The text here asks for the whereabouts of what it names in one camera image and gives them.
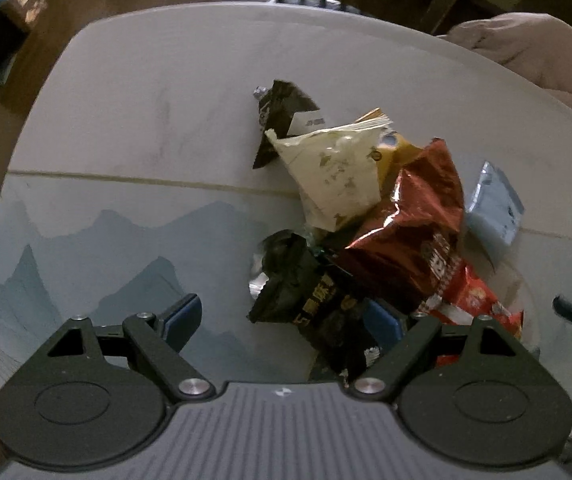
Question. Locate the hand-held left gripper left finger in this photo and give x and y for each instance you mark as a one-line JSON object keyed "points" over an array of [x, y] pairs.
{"points": [[182, 316]]}

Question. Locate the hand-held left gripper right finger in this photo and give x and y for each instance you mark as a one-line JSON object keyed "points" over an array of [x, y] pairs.
{"points": [[383, 322]]}

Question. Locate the black snack packet gold print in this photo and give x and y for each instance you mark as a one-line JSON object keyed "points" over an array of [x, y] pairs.
{"points": [[311, 310]]}

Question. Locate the red and white snack packet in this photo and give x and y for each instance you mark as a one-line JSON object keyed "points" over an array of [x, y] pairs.
{"points": [[475, 300]]}

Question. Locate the dark red snack bag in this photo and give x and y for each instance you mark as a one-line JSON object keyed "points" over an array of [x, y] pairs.
{"points": [[405, 230]]}

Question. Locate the light blue packet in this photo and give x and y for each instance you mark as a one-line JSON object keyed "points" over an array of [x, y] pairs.
{"points": [[495, 205]]}

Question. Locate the cream snack packet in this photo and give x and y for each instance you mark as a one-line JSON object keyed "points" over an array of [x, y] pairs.
{"points": [[326, 180]]}

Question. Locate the yellow snack packet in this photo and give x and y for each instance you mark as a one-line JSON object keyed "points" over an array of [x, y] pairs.
{"points": [[393, 155]]}

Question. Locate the black snack packet white label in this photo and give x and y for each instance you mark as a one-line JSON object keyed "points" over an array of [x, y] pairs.
{"points": [[281, 105]]}

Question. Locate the cardboard box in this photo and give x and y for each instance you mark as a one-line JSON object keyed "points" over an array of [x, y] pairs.
{"points": [[26, 7]]}

